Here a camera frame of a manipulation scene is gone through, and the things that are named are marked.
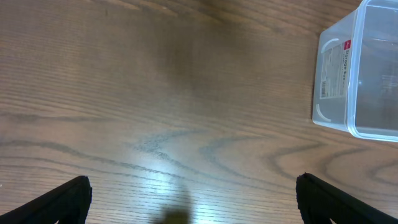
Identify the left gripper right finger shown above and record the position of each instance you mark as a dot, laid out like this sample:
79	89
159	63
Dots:
320	202

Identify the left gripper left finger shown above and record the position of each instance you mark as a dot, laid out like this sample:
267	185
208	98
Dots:
68	203

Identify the clear plastic storage container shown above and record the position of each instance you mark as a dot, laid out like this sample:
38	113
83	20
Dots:
355	87

